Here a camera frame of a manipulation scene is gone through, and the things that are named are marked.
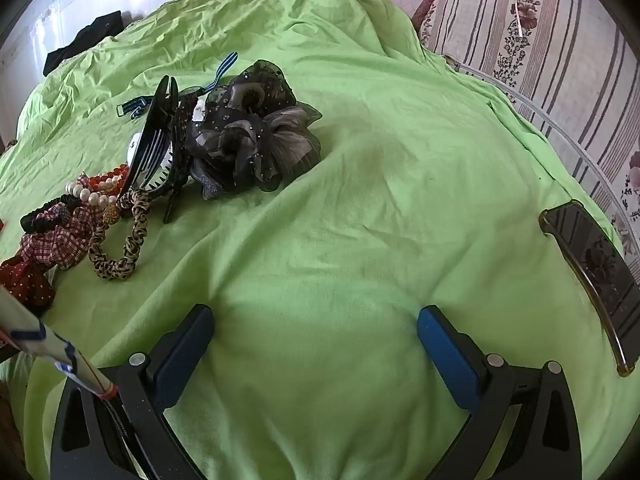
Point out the leopard print scrunchie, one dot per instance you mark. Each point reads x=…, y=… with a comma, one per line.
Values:
x=135, y=240

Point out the green blanket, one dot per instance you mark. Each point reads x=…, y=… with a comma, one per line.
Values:
x=350, y=210

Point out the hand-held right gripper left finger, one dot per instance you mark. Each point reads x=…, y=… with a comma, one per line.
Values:
x=182, y=350

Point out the black organza scrunchie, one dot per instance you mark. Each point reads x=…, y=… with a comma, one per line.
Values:
x=255, y=85

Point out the red polka dot scrunchie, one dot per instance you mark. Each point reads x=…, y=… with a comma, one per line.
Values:
x=25, y=280

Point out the red plaid scrunchie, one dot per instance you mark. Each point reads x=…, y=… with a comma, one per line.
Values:
x=65, y=240

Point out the black hair claw clip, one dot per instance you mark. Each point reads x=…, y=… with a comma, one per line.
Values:
x=150, y=150

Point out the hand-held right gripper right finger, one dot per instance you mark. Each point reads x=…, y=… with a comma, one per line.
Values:
x=447, y=355

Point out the black cloth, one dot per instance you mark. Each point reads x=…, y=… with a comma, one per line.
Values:
x=80, y=45

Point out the smartphone in clear case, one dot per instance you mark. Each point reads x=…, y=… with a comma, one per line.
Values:
x=595, y=270

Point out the white metal rail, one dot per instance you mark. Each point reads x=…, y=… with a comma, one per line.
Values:
x=547, y=127

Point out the gold glitter bead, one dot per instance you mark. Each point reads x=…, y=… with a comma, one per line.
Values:
x=111, y=216

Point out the grey organza scrunchie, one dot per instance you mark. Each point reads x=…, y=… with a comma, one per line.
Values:
x=290, y=135

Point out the black fabric scrunchie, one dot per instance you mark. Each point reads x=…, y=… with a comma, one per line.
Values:
x=40, y=220

